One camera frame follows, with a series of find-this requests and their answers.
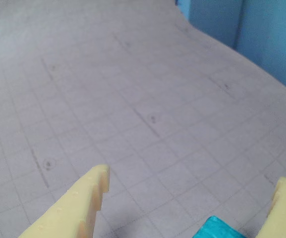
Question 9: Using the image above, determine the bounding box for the gridded wrapping paper sheet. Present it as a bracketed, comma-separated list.
[0, 0, 286, 238]

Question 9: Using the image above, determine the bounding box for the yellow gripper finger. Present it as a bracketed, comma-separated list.
[17, 164, 111, 238]
[256, 176, 286, 238]

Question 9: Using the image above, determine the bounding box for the blue foam block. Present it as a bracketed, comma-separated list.
[194, 215, 248, 238]

